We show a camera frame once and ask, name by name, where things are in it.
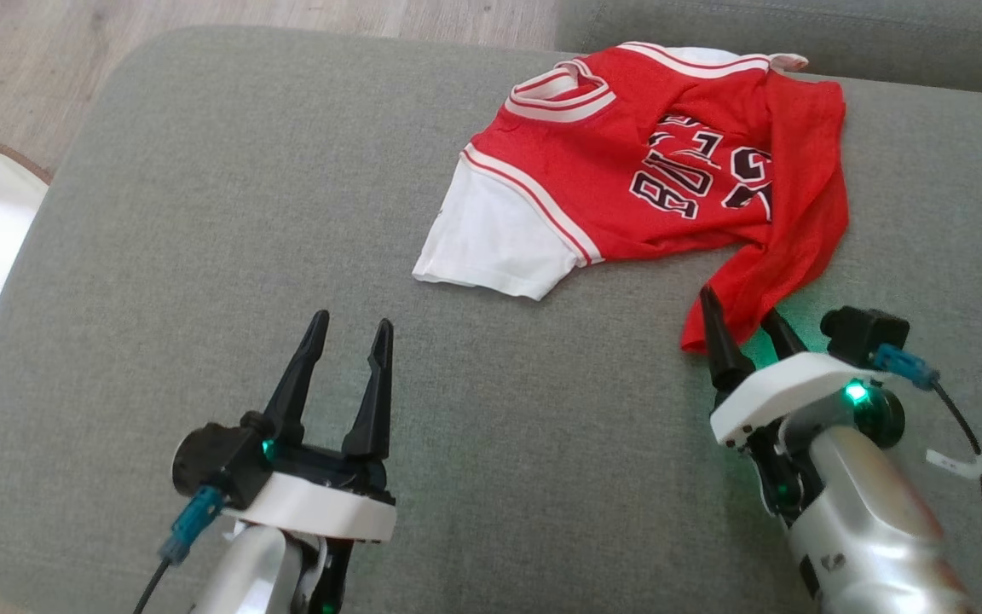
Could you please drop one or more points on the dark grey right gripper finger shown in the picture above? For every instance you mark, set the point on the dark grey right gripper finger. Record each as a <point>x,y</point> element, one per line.
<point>785,337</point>
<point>723,350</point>

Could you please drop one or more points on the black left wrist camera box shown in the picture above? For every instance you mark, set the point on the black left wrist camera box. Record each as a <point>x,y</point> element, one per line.
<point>210,460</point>

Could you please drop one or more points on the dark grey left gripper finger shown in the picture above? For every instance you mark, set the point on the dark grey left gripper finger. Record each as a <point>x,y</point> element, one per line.
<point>299,384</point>
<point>374,401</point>

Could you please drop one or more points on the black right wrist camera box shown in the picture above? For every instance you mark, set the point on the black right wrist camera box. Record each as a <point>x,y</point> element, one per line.
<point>866,331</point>

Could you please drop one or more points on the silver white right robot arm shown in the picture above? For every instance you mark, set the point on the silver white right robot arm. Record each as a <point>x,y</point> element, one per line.
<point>866,529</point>

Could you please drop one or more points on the grey sofa seat cushion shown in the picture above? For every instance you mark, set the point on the grey sofa seat cushion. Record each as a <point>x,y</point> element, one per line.
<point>883,43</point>

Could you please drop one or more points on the large grey fabric sofa seat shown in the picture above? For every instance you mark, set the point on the large grey fabric sofa seat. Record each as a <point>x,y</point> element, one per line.
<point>201,256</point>

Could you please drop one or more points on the red white basketball jersey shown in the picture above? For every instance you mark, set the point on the red white basketball jersey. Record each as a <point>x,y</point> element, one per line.
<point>593,162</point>

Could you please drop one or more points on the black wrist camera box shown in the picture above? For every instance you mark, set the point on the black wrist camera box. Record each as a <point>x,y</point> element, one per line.
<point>866,331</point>
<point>210,460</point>

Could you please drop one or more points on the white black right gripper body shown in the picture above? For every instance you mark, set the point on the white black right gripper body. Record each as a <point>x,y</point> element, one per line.
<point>781,388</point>

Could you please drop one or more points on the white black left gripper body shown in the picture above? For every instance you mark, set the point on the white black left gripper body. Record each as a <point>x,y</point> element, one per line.
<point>329,503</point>

